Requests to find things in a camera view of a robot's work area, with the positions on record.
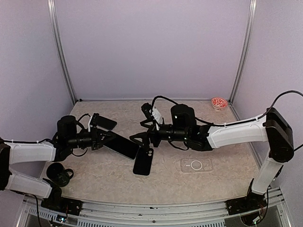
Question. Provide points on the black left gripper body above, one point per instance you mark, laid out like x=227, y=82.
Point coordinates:
x=92, y=141

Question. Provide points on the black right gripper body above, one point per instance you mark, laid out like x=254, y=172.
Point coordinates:
x=157, y=139

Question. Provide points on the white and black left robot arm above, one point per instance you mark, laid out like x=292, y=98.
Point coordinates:
x=70, y=135

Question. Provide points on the black smartphone with teal edge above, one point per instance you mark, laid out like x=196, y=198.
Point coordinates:
x=123, y=146

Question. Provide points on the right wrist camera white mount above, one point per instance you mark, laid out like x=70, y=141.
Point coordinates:
x=152, y=113

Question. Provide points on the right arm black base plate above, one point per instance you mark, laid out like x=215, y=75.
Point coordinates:
x=245, y=204

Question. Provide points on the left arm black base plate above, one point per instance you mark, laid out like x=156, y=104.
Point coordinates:
x=63, y=205

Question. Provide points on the red patterned small bowl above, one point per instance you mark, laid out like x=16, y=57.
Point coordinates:
x=219, y=103

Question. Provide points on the left aluminium frame post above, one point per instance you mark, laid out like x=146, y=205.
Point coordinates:
x=60, y=51

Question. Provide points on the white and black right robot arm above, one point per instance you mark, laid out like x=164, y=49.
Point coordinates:
x=270, y=127

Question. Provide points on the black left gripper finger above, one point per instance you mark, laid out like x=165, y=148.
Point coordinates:
x=104, y=133
x=106, y=139

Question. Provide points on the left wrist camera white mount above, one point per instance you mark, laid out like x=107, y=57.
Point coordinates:
x=93, y=121

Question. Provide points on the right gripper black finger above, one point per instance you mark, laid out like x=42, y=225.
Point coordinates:
x=149, y=124
x=142, y=139

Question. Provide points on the black phone with purple edge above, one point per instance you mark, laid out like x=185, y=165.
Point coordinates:
x=105, y=123

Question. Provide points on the aluminium frame post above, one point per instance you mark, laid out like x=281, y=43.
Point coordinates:
x=244, y=51
x=60, y=51

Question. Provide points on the black mug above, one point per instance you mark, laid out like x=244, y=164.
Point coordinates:
x=59, y=175

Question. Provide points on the clear magsafe phone case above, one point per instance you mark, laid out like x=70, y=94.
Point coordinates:
x=196, y=165

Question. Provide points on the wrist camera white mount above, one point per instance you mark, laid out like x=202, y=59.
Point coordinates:
x=152, y=113
x=93, y=121

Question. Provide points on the black phone case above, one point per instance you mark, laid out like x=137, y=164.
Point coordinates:
x=143, y=162

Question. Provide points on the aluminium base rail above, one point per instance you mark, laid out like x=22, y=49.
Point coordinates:
x=105, y=214

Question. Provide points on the right aluminium frame post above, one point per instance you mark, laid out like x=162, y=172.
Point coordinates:
x=244, y=51

